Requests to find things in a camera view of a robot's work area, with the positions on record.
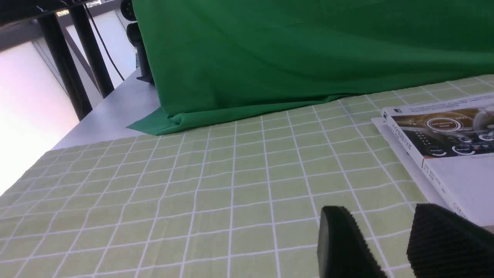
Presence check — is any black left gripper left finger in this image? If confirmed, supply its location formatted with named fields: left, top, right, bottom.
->
left=316, top=206, right=387, bottom=278

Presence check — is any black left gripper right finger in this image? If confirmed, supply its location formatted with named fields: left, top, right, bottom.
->
left=406, top=203, right=494, bottom=278

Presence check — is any bottom white book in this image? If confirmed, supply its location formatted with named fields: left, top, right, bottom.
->
left=372, top=117, right=449, bottom=209

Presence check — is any top book with car cover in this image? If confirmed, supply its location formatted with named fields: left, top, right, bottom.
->
left=382, top=93, right=494, bottom=227

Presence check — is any green checkered tablecloth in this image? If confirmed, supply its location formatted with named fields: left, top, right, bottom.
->
left=0, top=75, right=493, bottom=278

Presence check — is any green backdrop cloth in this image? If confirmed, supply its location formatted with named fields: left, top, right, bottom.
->
left=129, top=0, right=494, bottom=136

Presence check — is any black device behind backdrop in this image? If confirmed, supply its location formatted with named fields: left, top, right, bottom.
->
left=120, top=0, right=155, bottom=85

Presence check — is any black tripod stand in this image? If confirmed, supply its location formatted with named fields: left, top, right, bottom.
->
left=0, top=0, right=125, bottom=121

